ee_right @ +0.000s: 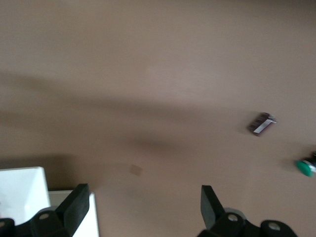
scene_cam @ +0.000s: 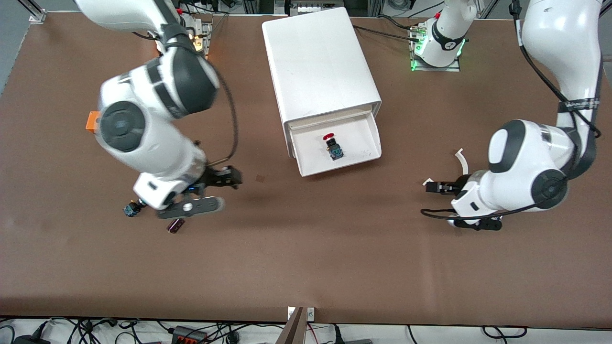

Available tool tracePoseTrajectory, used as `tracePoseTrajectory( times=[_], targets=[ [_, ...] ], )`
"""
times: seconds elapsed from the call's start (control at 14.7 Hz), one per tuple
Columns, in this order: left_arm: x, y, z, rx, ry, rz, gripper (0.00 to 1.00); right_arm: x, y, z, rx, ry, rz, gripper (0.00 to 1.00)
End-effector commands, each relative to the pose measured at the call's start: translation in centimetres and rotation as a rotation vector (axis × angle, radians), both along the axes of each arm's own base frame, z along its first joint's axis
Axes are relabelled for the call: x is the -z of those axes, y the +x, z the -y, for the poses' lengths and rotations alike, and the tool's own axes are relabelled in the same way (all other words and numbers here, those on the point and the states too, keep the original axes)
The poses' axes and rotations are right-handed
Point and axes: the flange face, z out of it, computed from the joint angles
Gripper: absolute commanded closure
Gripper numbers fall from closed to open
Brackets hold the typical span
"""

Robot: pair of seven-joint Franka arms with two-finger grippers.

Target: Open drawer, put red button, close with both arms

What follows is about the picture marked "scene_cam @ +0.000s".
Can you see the orange box with hole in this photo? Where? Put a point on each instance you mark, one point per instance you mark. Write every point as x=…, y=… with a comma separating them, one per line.
x=92, y=122

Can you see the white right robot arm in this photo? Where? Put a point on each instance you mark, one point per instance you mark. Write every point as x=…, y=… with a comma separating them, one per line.
x=153, y=143

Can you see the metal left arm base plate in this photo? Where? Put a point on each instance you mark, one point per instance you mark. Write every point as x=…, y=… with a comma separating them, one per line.
x=435, y=69

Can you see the green push button switch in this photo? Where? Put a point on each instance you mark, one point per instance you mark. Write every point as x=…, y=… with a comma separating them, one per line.
x=130, y=209

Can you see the brown camera post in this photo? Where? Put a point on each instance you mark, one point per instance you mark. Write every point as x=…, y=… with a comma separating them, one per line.
x=292, y=329

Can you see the white plastic drawer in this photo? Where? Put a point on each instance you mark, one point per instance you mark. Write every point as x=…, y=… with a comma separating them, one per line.
x=311, y=153

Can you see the white curved plastic strip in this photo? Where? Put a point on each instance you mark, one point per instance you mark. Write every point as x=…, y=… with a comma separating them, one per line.
x=463, y=162

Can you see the red push button switch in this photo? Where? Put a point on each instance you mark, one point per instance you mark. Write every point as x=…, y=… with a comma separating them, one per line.
x=336, y=152

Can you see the white drawer cabinet housing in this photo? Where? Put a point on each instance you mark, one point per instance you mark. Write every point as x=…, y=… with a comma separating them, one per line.
x=315, y=62

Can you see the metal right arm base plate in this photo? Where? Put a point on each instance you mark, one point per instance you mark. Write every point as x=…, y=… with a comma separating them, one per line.
x=205, y=38

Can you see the dark purple cylinder component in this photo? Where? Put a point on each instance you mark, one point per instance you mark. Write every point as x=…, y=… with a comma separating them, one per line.
x=175, y=226

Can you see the black power strip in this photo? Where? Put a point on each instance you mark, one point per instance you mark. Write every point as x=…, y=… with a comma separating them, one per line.
x=189, y=335

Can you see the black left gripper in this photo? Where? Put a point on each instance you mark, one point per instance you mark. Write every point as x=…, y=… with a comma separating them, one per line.
x=453, y=187

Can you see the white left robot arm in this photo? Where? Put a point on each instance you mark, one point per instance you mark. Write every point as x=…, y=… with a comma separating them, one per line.
x=526, y=157

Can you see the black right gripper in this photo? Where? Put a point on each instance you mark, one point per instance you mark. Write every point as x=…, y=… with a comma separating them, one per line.
x=219, y=177

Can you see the white table edge bracket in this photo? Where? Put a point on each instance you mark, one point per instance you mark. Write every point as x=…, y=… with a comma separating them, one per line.
x=311, y=313

